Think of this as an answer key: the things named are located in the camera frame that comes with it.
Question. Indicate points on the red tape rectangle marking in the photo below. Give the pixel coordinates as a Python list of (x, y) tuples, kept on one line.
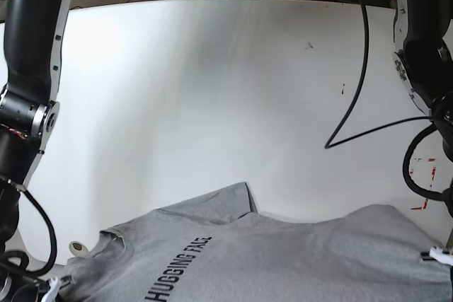
[(422, 172)]

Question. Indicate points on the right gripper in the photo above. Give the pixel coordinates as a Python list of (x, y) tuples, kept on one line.
[(15, 288)]

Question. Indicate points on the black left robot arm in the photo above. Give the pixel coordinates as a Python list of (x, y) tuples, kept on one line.
[(423, 60)]

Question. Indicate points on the grey T-shirt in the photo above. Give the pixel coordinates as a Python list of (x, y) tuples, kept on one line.
[(217, 247)]

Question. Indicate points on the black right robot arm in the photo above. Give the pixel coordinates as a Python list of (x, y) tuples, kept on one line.
[(33, 37)]

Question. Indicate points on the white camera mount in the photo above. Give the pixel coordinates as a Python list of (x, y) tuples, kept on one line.
[(54, 286), (438, 254)]

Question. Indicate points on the left table cable grommet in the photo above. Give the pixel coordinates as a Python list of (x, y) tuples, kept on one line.
[(78, 249)]

